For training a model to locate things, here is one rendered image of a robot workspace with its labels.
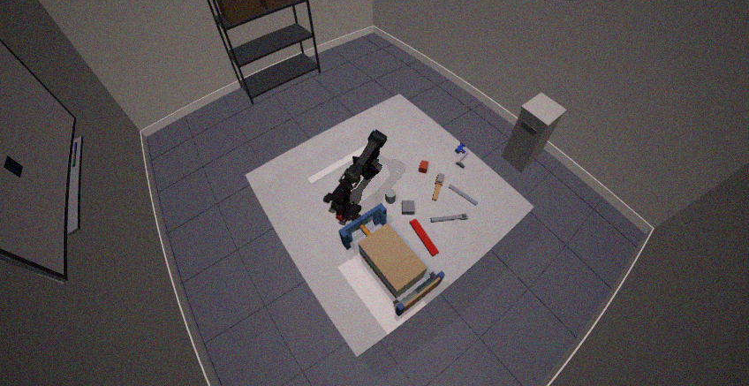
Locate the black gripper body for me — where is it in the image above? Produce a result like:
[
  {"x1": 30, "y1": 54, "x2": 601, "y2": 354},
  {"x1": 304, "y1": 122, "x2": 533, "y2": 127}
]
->
[{"x1": 323, "y1": 193, "x2": 361, "y2": 216}]

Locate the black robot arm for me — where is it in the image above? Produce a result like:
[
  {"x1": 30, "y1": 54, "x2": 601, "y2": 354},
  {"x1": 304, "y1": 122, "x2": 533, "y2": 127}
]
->
[{"x1": 331, "y1": 129, "x2": 387, "y2": 212}]

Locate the red flat bar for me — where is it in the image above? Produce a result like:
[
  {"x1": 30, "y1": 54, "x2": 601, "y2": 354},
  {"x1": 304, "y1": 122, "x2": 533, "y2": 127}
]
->
[{"x1": 409, "y1": 218, "x2": 439, "y2": 257}]

